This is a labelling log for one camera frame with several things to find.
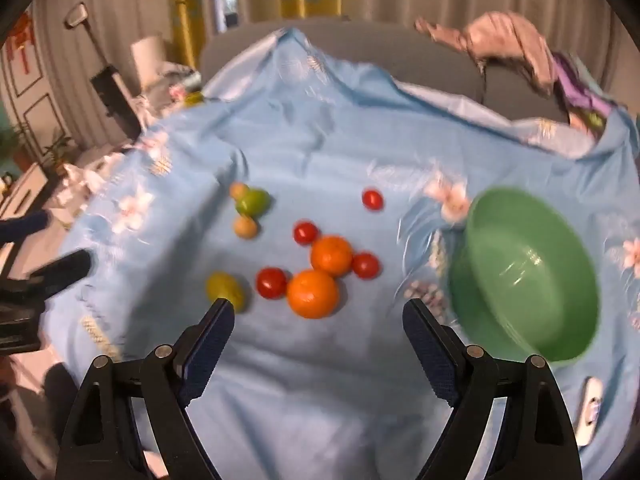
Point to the white remote control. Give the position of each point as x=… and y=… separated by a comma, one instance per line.
x=590, y=410

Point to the grey sofa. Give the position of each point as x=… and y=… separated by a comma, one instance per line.
x=380, y=50

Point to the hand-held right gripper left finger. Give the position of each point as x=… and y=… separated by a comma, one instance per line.
x=210, y=345

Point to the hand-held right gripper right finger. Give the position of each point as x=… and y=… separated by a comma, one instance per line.
x=430, y=352

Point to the white low cabinet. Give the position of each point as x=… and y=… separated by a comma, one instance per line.
x=22, y=192

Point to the large orange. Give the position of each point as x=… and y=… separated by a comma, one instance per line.
x=331, y=256
x=314, y=294

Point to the pink crumpled clothes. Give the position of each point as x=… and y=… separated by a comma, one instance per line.
x=505, y=35

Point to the green round fruit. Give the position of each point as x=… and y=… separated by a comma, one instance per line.
x=254, y=201

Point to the small yellow round fruit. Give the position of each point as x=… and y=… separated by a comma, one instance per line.
x=238, y=190
x=246, y=227

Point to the potted green plant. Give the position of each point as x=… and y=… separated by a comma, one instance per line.
x=56, y=152

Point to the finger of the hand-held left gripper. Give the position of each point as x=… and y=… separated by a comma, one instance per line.
x=62, y=270
x=25, y=225

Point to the purple cloth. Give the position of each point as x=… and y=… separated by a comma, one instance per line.
x=580, y=90

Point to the green plastic bowl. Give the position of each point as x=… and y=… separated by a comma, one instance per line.
x=530, y=285

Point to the yellow-green oval fruit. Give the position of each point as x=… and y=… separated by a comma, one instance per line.
x=225, y=287

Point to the pile of mixed clothes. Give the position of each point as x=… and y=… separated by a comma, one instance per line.
x=172, y=85

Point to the black upright vacuum cleaner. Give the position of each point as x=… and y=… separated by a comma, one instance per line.
x=112, y=92

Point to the light blue floral cloth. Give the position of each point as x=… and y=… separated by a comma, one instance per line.
x=310, y=135

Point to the red cherry tomato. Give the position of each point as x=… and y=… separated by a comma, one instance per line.
x=372, y=200
x=272, y=283
x=366, y=265
x=306, y=233

